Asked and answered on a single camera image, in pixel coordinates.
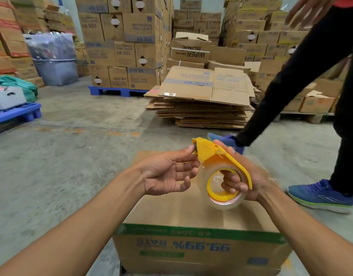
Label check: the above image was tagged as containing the pile of flattened cardboard boxes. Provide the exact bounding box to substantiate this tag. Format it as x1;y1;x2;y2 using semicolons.
144;66;256;130

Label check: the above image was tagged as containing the wooden pallet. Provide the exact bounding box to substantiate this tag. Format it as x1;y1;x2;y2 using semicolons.
273;111;335;125

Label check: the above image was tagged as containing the stack of red-striped cartons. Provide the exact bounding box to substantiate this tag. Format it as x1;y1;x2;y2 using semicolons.
0;0;77;88

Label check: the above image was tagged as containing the person's right forearm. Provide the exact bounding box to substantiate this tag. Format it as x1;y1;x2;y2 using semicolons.
256;181;353;276

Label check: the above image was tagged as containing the open brown cardboard box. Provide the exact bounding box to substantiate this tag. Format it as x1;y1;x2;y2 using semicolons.
282;79;344;114

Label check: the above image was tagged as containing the person's left forearm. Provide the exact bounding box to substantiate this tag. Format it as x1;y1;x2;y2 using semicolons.
0;165;146;276

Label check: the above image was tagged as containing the tall stack of brown cartons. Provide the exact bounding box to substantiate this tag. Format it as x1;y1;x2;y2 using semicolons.
74;0;175;91

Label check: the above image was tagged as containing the clear packing tape roll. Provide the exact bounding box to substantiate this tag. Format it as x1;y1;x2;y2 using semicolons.
197;161;249;211

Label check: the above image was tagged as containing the grey bin with plastic bag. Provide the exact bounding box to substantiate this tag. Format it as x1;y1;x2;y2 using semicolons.
23;31;79;86

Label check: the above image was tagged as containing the stack of small brown cartons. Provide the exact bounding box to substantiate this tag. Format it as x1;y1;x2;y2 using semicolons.
173;0;223;46

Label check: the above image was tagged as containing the yellow plastic tape dispenser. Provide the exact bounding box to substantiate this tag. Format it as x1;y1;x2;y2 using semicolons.
192;137;253;202

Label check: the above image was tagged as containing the blue plastic pallet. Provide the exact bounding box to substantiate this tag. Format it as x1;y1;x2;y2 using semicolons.
88;85;150;98
0;102;42;137

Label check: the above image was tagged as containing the person's left hand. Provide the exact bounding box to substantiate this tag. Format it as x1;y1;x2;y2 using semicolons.
135;145;201;196

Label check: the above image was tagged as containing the long brown cardboard box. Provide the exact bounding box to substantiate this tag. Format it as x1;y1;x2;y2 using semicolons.
170;38;212;64

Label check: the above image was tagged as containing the blue sports shoe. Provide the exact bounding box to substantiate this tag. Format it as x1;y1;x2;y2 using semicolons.
286;179;353;215
207;133;245;155

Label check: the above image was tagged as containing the wall of yellow-striped cartons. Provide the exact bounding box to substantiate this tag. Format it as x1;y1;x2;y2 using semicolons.
222;0;310;84

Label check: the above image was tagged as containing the person's right hand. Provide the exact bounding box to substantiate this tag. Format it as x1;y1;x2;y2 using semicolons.
213;140;273;202

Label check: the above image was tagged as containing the green cloth bundle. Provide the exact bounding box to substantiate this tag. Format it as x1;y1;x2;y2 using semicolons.
0;75;38;103

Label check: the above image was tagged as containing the cardboard box with green stripe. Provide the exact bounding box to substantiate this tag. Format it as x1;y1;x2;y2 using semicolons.
112;151;293;276

